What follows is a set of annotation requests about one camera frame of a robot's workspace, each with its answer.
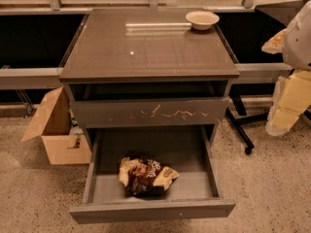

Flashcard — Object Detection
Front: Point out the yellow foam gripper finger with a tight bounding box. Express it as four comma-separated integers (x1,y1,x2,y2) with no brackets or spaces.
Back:
261,29,287,54
265,70,311,136

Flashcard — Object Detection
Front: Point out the brown chip bag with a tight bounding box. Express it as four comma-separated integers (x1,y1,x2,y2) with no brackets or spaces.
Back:
119,156,180,197

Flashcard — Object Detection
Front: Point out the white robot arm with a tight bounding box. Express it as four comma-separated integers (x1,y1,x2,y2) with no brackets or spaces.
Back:
261,1,311,136

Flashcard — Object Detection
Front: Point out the grey drawer cabinet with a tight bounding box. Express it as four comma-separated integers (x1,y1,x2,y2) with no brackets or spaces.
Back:
60,8,239,144

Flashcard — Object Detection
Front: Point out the open grey middle drawer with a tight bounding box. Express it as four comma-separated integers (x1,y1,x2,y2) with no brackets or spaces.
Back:
69,125,235,224

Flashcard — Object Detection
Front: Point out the scratched closed top drawer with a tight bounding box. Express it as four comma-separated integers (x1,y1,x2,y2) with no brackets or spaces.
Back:
71,98,228,128

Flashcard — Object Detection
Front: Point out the beige paper bowl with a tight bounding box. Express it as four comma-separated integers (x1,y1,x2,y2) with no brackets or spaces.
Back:
186,11,220,31

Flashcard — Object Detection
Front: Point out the green bottle in box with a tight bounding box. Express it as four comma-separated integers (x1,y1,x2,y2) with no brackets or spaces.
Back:
68,107,78,127

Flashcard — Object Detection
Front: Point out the open cardboard box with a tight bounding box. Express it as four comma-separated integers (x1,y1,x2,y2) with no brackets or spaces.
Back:
21,87,91,165

